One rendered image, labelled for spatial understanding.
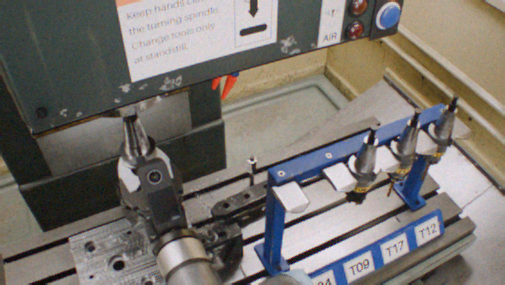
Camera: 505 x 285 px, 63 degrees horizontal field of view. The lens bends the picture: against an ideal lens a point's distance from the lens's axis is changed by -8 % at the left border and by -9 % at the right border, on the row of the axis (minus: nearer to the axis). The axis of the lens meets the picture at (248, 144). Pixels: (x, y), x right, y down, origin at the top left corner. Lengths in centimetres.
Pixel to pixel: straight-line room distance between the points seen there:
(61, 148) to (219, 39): 94
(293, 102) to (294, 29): 154
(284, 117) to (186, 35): 153
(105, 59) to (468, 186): 128
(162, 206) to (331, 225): 62
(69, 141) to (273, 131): 89
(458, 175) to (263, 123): 83
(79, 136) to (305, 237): 68
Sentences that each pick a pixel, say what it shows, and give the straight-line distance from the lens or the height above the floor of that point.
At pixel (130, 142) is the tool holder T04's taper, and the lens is 75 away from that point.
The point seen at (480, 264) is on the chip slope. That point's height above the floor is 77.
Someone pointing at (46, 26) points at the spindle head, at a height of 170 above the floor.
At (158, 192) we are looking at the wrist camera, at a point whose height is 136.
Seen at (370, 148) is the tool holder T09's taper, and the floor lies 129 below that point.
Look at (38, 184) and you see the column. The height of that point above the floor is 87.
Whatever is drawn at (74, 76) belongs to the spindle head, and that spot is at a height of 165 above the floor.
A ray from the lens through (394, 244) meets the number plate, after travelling 115.
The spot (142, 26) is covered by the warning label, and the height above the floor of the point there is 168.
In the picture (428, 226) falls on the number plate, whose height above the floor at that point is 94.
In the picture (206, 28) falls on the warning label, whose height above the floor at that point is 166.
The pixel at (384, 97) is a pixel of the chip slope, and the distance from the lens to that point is 173.
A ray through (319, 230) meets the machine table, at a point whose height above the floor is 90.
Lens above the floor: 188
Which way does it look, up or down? 46 degrees down
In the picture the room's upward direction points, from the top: straight up
